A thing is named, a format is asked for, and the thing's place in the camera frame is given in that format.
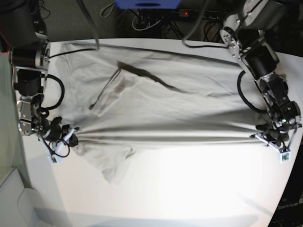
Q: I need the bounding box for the white cable loop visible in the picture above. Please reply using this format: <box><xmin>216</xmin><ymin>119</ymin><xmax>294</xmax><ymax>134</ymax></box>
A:
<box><xmin>131</xmin><ymin>14</ymin><xmax>162</xmax><ymax>31</ymax></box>

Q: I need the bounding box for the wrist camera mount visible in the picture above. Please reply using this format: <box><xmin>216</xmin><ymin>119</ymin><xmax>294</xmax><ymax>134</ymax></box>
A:
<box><xmin>250</xmin><ymin>124</ymin><xmax>302</xmax><ymax>163</ymax></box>
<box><xmin>37</xmin><ymin>125</ymin><xmax>79</xmax><ymax>164</ymax></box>

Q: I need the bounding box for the grey side table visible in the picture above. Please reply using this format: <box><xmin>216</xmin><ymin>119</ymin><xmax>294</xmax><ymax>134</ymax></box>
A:
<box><xmin>0</xmin><ymin>168</ymin><xmax>40</xmax><ymax>227</ymax></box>

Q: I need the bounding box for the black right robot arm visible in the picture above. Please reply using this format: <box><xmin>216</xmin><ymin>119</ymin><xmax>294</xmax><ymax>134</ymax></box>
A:
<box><xmin>0</xmin><ymin>0</ymin><xmax>78</xmax><ymax>147</ymax></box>

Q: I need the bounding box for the blue box at top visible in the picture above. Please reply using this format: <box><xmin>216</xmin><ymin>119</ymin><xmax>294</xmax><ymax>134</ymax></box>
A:
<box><xmin>114</xmin><ymin>0</ymin><xmax>181</xmax><ymax>9</ymax></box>

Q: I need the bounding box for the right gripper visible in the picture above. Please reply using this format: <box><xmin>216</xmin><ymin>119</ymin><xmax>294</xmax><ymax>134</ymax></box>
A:
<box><xmin>63</xmin><ymin>133</ymin><xmax>79</xmax><ymax>148</ymax></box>

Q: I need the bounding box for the grey t-shirt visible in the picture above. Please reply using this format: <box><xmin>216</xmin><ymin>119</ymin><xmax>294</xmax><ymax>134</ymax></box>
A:
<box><xmin>56</xmin><ymin>44</ymin><xmax>269</xmax><ymax>183</ymax></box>

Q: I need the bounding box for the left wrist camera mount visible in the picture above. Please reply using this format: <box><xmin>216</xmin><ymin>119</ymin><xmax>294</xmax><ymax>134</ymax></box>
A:
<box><xmin>250</xmin><ymin>124</ymin><xmax>302</xmax><ymax>163</ymax></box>

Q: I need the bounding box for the black power strip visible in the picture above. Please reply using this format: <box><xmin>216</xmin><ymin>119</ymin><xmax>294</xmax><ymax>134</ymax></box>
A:
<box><xmin>178</xmin><ymin>9</ymin><xmax>227</xmax><ymax>21</ymax></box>

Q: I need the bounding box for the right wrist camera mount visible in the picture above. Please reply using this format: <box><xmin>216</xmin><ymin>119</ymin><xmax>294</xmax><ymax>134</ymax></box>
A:
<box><xmin>37</xmin><ymin>125</ymin><xmax>79</xmax><ymax>164</ymax></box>

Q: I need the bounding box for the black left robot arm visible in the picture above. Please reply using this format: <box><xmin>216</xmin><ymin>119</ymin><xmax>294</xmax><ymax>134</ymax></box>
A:
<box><xmin>220</xmin><ymin>0</ymin><xmax>301</xmax><ymax>140</ymax></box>

